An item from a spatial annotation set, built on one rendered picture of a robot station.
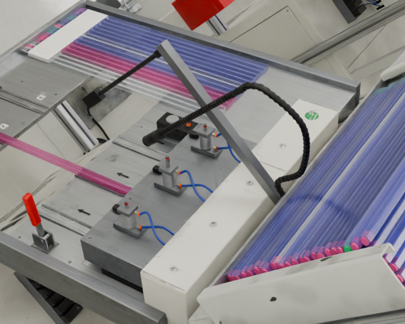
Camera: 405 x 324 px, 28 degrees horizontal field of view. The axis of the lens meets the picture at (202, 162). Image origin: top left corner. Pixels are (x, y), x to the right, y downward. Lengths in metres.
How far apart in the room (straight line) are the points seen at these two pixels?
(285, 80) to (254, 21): 1.07
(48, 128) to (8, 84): 0.91
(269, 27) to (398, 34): 0.48
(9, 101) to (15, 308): 0.44
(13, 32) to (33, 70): 0.96
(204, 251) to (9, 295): 0.69
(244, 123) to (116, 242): 0.42
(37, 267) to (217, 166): 0.34
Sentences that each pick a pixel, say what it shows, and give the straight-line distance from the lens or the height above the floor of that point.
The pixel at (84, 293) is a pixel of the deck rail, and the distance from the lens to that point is 1.29.
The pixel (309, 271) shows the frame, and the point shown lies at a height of 1.61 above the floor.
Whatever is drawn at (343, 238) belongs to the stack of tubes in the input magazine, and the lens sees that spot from 0.96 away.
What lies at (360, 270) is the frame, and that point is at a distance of 0.87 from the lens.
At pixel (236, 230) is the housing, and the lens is 1.23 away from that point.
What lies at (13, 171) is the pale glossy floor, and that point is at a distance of 2.56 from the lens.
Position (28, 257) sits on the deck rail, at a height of 1.05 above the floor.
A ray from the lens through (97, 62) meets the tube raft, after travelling 1.75.
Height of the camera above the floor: 2.26
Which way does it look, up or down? 50 degrees down
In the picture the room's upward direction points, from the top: 65 degrees clockwise
